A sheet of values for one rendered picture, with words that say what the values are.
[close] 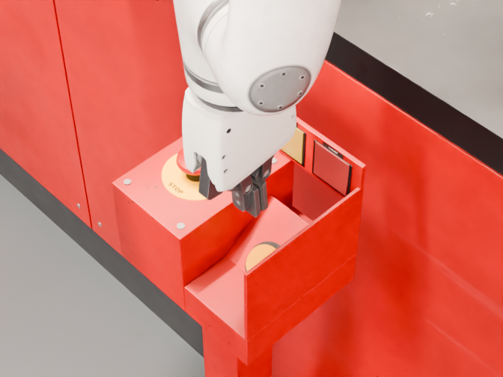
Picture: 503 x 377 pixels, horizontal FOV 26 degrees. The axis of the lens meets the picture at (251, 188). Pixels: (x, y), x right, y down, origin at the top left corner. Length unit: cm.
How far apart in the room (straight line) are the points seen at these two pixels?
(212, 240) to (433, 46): 30
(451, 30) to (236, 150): 33
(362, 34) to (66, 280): 105
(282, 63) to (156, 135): 84
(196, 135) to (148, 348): 106
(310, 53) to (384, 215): 52
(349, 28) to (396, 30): 5
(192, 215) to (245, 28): 39
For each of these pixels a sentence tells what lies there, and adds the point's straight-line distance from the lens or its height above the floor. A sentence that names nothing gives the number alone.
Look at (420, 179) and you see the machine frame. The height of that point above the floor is 75.
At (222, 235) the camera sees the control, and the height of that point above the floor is 74.
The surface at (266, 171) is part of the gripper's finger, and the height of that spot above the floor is 88.
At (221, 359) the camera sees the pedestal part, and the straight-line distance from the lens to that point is 130.
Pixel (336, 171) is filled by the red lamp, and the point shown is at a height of 81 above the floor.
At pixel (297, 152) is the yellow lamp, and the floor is 80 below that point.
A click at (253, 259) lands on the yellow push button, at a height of 72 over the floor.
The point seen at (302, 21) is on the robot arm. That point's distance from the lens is 72.
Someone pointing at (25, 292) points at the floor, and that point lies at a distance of 204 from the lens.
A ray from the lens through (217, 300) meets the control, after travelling 111.
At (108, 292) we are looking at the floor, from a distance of 201.
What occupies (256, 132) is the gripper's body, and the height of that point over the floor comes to 95.
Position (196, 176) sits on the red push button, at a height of 79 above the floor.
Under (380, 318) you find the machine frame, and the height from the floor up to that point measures 48.
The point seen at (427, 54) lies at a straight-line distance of 112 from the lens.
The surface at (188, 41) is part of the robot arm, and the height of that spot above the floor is 106.
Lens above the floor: 160
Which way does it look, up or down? 48 degrees down
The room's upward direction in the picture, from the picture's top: straight up
